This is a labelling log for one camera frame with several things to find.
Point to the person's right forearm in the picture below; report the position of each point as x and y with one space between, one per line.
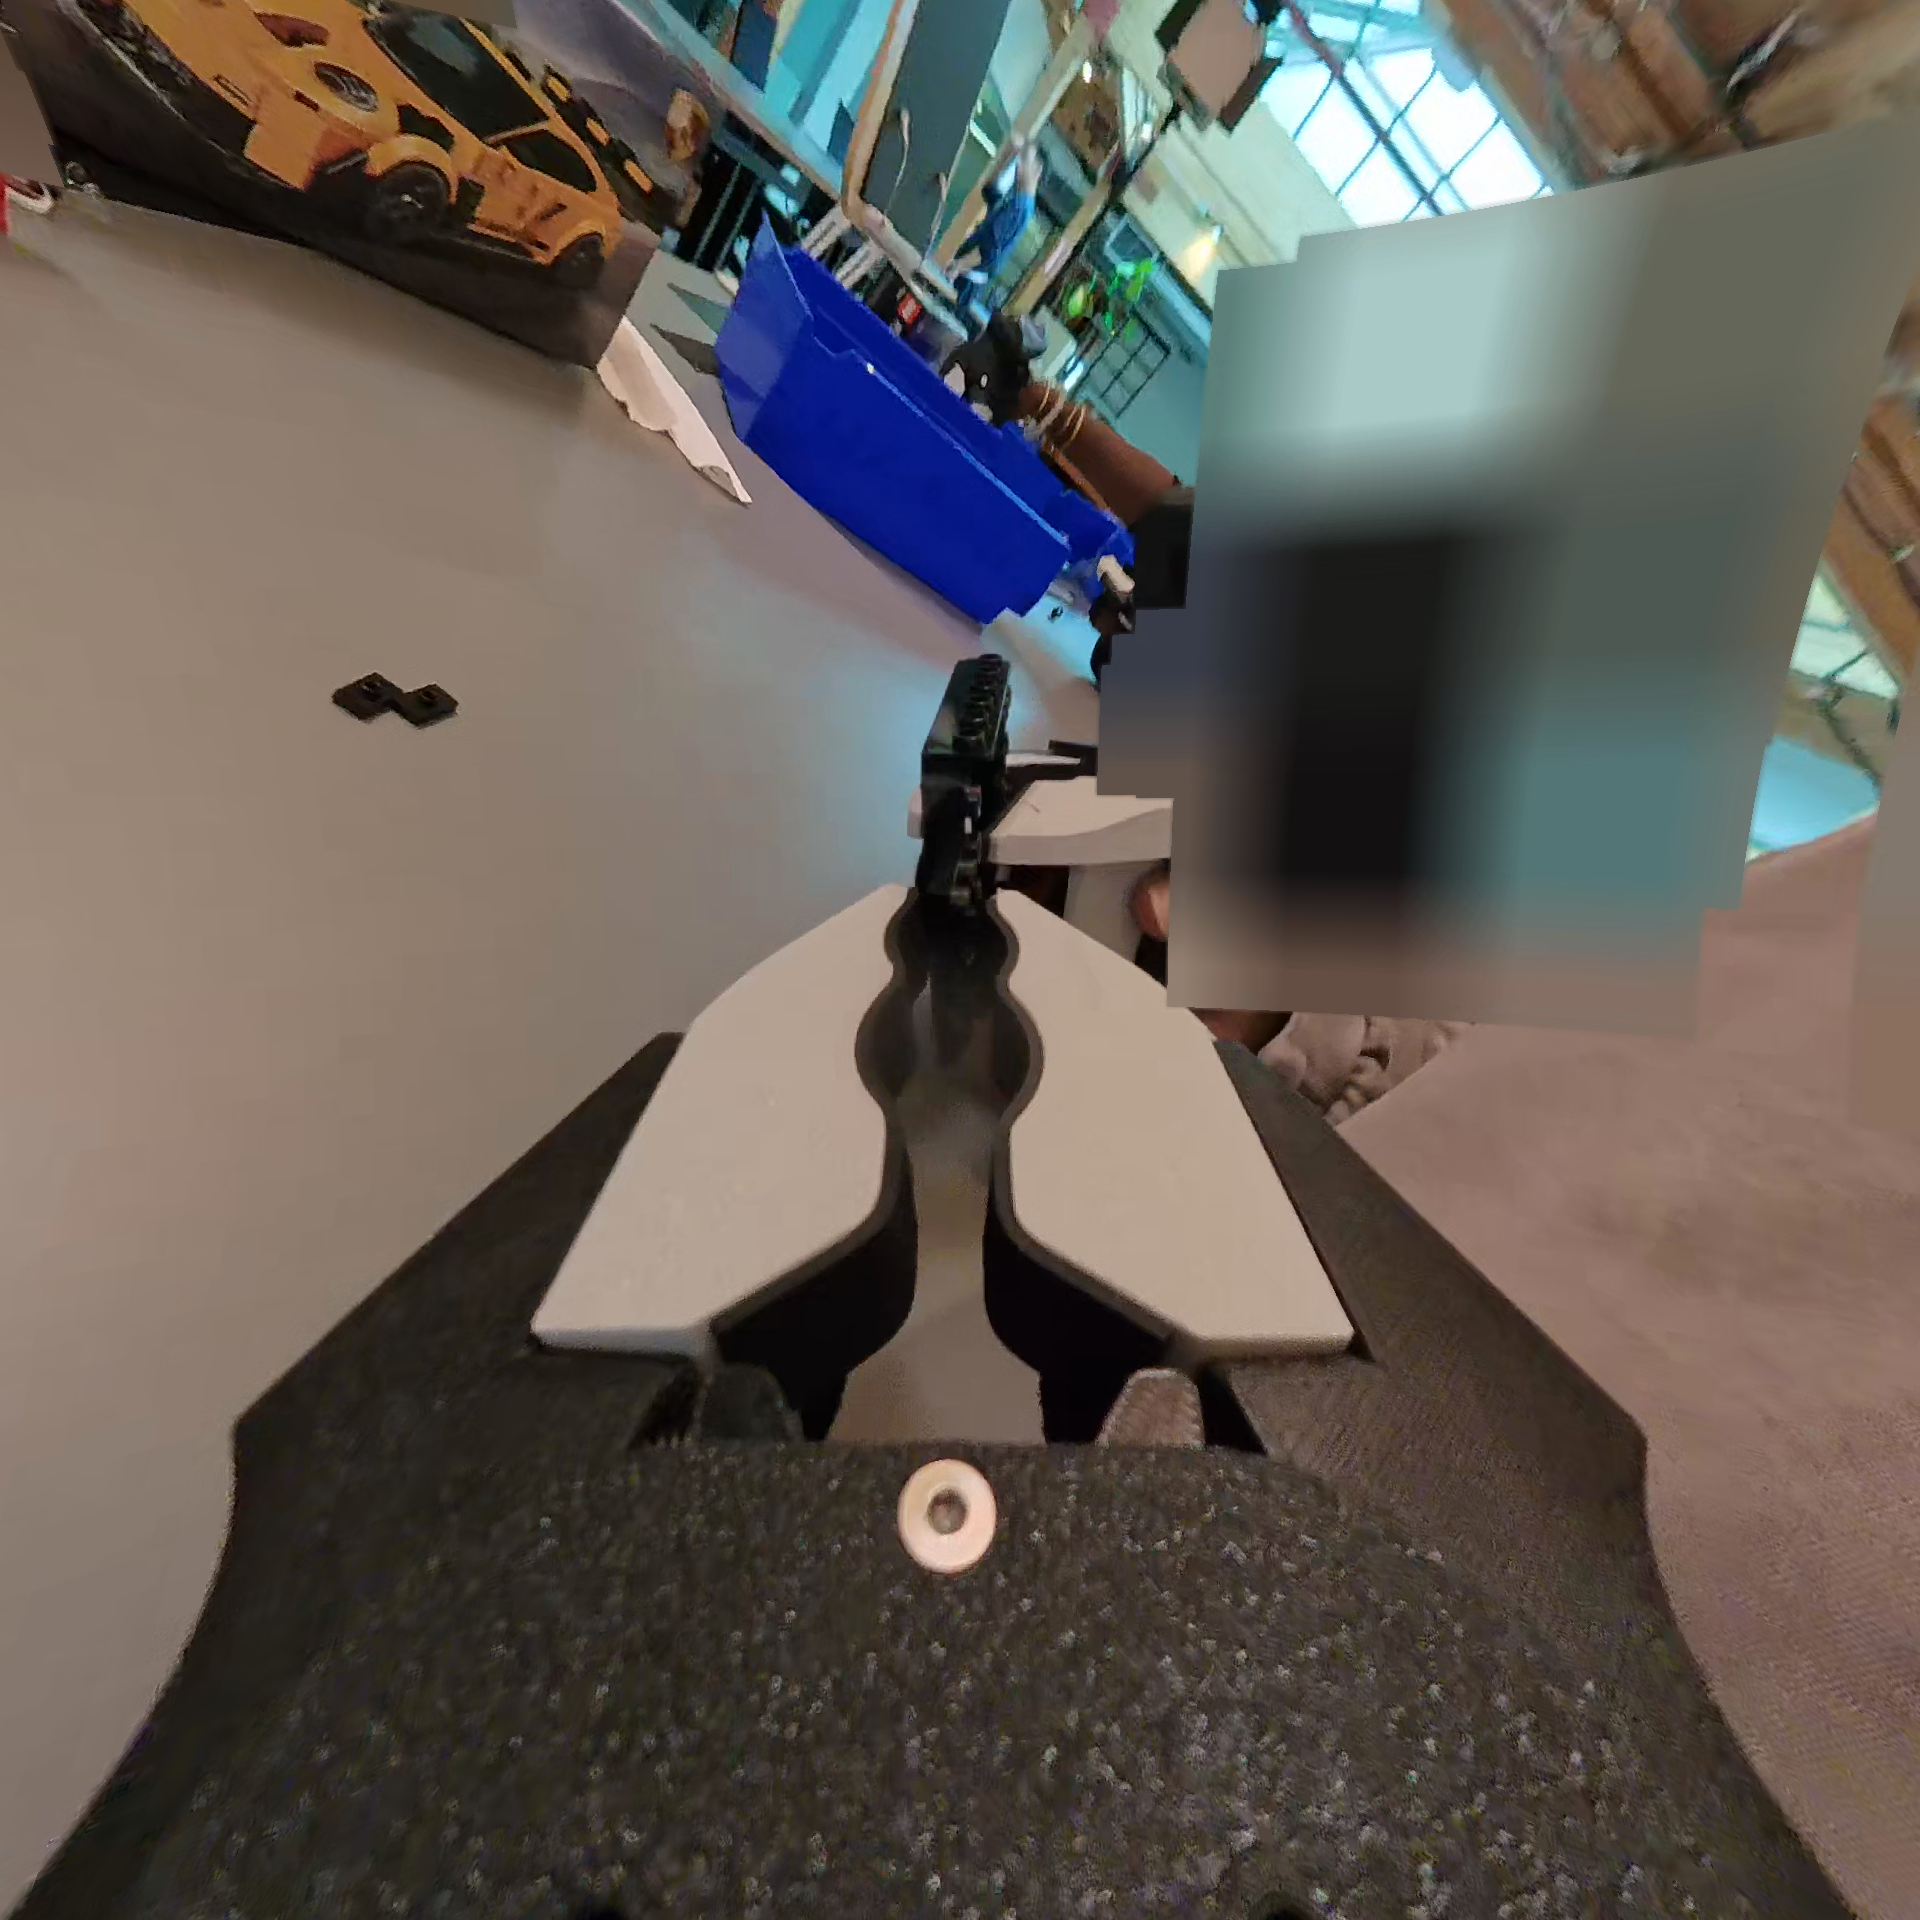
1365 1066

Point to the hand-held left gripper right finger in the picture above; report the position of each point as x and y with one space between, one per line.
1170 1171

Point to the studio light panel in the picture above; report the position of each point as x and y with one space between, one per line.
1220 60

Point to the toy car box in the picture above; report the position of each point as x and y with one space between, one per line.
376 136

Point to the torn white paper bag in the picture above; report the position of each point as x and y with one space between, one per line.
676 413

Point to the black brick plate assembly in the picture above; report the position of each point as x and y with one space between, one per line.
961 751

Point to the blue plastic bin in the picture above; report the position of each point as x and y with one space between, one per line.
885 435

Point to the small black brick plate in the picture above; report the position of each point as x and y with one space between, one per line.
369 693
432 703

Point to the grey slanted board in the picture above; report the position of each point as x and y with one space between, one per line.
938 91

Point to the green plant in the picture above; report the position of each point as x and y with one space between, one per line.
1113 288

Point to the another person's forearm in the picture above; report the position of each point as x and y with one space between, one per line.
1095 435

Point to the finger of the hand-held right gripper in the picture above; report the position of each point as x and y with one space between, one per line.
1079 829
1050 762

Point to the grey desk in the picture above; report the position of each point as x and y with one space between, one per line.
301 974

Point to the person's right hand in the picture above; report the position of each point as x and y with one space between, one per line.
1151 909

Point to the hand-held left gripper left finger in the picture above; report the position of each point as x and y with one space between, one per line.
750 1142

